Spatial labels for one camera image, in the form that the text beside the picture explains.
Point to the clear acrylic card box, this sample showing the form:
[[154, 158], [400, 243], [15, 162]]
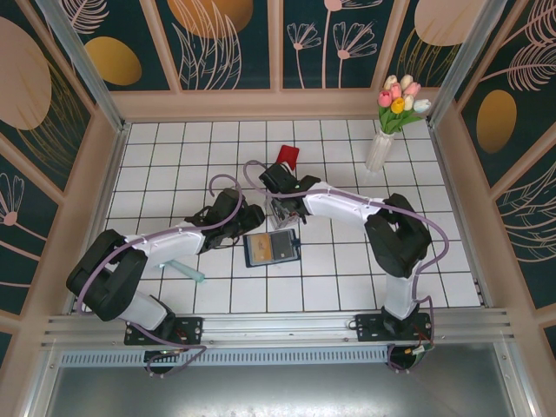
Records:
[[284, 227]]

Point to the grey VIP card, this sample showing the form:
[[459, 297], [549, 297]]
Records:
[[282, 245]]

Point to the blue fabric card holder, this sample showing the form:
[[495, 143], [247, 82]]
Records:
[[249, 256]]

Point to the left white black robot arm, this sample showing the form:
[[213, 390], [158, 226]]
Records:
[[169, 245]]

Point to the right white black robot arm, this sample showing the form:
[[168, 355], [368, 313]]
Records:
[[339, 206]]

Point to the red toy shovel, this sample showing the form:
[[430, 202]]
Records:
[[290, 155]]

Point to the teal plastic toy rake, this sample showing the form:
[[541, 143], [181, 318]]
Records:
[[189, 271]]

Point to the white ribbed vase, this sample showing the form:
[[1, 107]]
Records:
[[377, 152]]

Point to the artificial tulip bouquet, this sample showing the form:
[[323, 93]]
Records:
[[397, 104]]

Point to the grey metal sheet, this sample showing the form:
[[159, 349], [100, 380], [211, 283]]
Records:
[[278, 391]]

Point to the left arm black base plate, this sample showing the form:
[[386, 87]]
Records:
[[191, 326]]

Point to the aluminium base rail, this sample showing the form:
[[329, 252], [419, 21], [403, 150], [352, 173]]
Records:
[[278, 323]]

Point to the aluminium side rail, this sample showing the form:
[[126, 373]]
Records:
[[109, 174], [453, 195]]

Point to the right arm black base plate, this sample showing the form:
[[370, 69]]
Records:
[[369, 326]]

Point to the aluminium corner post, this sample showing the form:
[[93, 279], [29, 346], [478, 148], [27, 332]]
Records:
[[87, 65], [464, 65]]

